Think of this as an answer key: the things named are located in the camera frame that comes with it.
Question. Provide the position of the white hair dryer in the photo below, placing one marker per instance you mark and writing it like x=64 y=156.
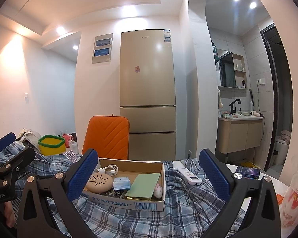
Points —
x=256 y=114

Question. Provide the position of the light blue tissue pack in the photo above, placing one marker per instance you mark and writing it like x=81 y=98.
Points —
x=121 y=183

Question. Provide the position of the dark blue box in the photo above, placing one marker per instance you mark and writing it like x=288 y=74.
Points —
x=251 y=173

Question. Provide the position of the small orange box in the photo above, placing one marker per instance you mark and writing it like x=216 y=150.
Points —
x=279 y=198

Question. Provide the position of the orange chair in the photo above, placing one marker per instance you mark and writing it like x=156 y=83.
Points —
x=108 y=136

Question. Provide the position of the red gold cigarette pack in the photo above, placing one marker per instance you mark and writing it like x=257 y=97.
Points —
x=137 y=198

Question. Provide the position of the red white plastic bag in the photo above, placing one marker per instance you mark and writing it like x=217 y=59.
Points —
x=289 y=209

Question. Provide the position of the light green notepad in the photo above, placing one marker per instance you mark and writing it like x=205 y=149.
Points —
x=143 y=185

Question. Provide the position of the person's left hand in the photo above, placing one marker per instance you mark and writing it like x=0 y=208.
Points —
x=9 y=214

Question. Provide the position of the small pink white toy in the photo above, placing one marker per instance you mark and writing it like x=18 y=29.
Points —
x=158 y=191

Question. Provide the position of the beige cloth pile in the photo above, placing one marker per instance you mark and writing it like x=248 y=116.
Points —
x=30 y=136

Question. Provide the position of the grey electrical panel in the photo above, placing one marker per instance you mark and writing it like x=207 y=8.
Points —
x=102 y=49

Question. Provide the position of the mirror cabinet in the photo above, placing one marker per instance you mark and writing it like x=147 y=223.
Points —
x=230 y=69

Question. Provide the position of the beige refrigerator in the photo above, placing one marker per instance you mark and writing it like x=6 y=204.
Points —
x=147 y=94

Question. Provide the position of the yellow bin green rim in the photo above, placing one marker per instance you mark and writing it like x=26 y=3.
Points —
x=51 y=145

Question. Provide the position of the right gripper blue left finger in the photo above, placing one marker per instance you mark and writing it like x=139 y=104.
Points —
x=79 y=173

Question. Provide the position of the beige bathroom vanity cabinet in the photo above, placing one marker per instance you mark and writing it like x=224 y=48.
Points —
x=239 y=134

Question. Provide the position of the open cardboard box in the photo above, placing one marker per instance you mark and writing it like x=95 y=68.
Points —
x=130 y=169

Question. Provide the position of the white remote control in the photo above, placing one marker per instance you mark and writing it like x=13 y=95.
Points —
x=191 y=178

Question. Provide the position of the blue plaid shirt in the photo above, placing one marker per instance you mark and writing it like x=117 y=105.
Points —
x=189 y=210

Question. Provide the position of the round beige air freshener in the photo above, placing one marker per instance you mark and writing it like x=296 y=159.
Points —
x=99 y=183

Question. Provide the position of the black cigarette pack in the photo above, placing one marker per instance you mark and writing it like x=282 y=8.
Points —
x=115 y=194

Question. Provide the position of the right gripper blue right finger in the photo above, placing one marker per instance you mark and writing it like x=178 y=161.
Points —
x=218 y=174

